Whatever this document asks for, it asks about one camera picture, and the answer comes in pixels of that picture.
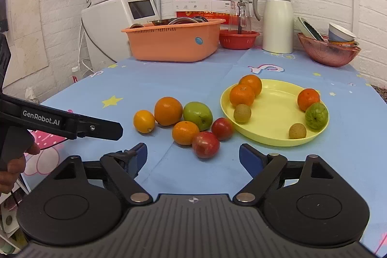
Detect small yellow orange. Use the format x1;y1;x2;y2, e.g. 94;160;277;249
133;110;156;134

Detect red apple front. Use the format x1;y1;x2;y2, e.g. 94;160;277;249
192;132;220;159

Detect red apple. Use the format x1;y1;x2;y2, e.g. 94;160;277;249
211;117;233;141
192;132;220;159

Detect medium orange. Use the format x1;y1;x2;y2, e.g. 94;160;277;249
172;120;200;146

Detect person's left hand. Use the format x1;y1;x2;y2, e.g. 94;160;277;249
0;154;26;194

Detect brown kiwi right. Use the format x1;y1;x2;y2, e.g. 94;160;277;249
288;123;306;140

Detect brown kiwi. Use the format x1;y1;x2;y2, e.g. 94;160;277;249
288;123;306;140
233;103;251;124

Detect red apple back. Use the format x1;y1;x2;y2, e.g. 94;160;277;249
211;117;233;141

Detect yellow plastic plate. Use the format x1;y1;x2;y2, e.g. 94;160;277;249
220;79;327;147

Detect brown kiwi left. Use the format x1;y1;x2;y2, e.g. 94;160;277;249
233;103;251;124

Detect large orange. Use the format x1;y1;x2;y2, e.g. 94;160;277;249
154;97;183;126

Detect green guava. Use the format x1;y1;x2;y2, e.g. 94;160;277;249
305;103;329;130

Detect tangerine plate front left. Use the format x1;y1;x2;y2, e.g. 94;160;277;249
229;84;255;107

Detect tangerine plate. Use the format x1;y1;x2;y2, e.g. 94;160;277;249
239;74;262;96
229;84;255;107

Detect tangerine with stem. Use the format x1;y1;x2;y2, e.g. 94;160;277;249
297;88;320;111

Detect green apple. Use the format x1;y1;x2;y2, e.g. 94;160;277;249
183;102;213;132

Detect tangerine plate rear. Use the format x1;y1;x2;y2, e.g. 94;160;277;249
239;74;262;96

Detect blue patterned tablecloth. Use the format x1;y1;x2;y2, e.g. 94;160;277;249
45;48;386;256

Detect white countertop appliance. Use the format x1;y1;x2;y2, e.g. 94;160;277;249
81;0;161;71

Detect pink glass bowl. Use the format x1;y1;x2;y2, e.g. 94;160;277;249
297;33;361;67

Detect red plastic basket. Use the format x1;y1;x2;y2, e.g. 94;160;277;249
219;29;260;50

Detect white thermos jug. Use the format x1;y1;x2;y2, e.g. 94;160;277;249
253;0;294;54

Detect orange plastic basin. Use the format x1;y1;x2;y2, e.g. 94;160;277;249
122;19;225;62

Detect white square plate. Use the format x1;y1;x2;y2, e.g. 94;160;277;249
295;16;324;41

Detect glass pitcher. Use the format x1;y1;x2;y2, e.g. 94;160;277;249
228;0;251;34

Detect stacked blue white bowls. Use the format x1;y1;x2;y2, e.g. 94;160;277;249
328;23;358;47

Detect metal dishes in basin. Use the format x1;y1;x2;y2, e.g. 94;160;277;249
130;16;208;29

